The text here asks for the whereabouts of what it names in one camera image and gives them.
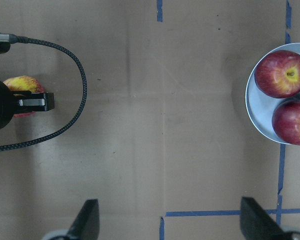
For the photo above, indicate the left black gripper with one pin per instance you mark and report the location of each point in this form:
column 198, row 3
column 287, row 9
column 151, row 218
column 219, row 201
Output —
column 20, row 102

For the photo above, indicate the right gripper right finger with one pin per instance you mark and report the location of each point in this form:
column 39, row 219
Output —
column 256, row 224

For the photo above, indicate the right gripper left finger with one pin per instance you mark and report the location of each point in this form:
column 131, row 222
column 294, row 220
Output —
column 86, row 225

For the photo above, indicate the yellow red apple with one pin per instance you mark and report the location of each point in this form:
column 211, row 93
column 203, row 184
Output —
column 24, row 83

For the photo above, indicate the red apple on plate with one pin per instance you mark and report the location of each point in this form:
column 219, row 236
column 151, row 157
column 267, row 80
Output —
column 286, row 121
column 277, row 75

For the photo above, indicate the light blue plate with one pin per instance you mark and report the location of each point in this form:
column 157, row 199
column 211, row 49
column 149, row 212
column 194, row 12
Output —
column 259, row 106

